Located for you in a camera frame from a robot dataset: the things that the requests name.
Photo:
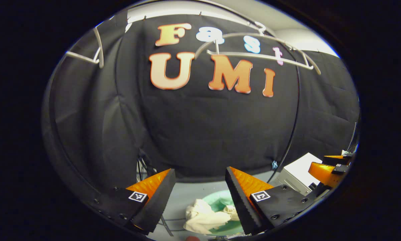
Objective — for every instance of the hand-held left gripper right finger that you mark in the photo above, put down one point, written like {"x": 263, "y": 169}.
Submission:
{"x": 242, "y": 204}

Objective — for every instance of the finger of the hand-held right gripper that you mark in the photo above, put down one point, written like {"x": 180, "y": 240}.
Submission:
{"x": 340, "y": 169}
{"x": 347, "y": 155}

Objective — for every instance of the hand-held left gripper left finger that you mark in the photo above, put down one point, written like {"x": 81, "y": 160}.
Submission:
{"x": 160, "y": 201}

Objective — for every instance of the green laundry hamper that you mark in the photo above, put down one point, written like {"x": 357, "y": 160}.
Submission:
{"x": 220, "y": 201}

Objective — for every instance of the cream collared shirt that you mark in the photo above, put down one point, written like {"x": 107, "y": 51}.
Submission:
{"x": 203, "y": 217}

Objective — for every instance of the white clothes hanger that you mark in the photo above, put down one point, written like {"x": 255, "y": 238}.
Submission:
{"x": 83, "y": 58}
{"x": 227, "y": 54}

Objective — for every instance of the white ribbed box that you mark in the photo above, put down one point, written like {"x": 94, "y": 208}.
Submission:
{"x": 300, "y": 170}

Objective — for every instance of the red round object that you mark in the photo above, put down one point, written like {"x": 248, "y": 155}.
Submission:
{"x": 192, "y": 238}

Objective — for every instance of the black backdrop cloth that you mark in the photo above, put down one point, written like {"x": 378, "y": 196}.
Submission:
{"x": 203, "y": 127}

